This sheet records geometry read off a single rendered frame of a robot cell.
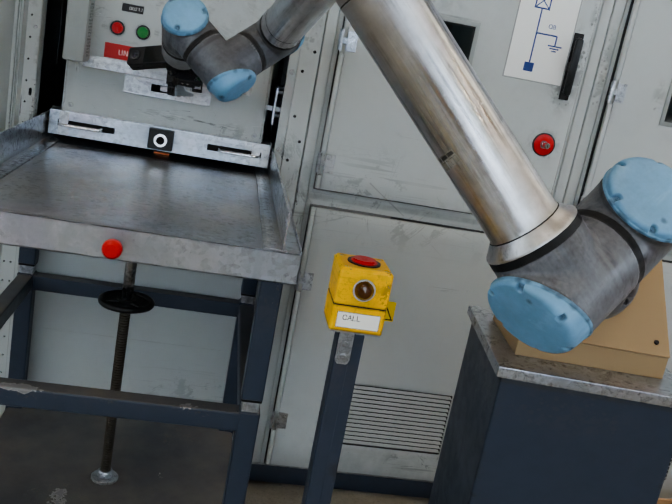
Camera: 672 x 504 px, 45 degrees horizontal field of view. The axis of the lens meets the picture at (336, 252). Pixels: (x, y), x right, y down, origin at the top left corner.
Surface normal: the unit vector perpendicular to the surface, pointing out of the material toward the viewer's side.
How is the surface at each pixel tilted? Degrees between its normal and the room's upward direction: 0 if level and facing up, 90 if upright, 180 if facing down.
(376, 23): 106
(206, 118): 90
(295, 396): 90
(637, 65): 90
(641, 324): 47
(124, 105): 90
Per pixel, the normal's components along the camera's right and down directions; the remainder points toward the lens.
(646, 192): 0.20, -0.51
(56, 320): 0.11, 0.27
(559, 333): -0.66, 0.64
